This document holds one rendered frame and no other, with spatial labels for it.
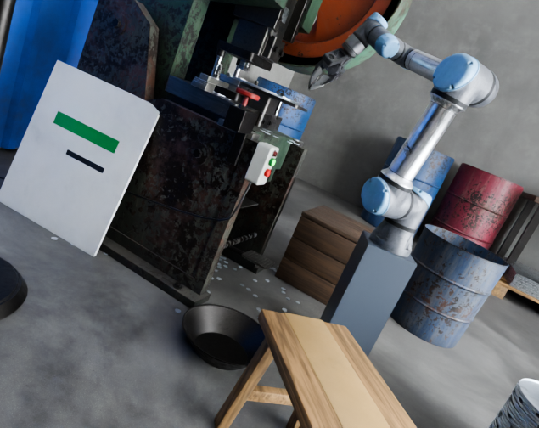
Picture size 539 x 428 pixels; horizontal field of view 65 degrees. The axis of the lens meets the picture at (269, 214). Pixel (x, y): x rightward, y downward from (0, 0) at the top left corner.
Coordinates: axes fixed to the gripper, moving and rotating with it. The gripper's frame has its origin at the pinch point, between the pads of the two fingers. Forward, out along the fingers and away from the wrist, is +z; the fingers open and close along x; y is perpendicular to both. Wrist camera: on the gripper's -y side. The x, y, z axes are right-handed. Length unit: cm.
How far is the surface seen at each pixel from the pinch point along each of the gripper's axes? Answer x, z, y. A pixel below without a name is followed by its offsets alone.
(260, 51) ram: 18.0, 4.0, -16.3
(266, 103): 3.0, 15.0, -14.5
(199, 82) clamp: 18.3, 24.5, -34.3
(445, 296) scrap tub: -105, 19, 39
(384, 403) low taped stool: -83, 20, -88
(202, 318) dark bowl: -46, 70, -50
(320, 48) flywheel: 16.4, -11.6, 23.5
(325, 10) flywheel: 28.5, -23.7, 27.3
